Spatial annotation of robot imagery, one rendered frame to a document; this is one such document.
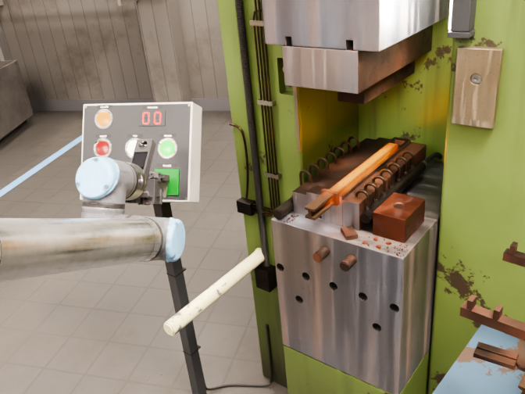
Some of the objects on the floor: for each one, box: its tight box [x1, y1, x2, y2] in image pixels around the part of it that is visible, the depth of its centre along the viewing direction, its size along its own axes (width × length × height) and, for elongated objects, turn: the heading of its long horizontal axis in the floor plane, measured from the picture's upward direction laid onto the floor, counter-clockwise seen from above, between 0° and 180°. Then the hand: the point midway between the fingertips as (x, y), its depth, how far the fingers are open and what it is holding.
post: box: [153, 202, 207, 394], centre depth 184 cm, size 4×4×108 cm
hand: (164, 178), depth 148 cm, fingers closed
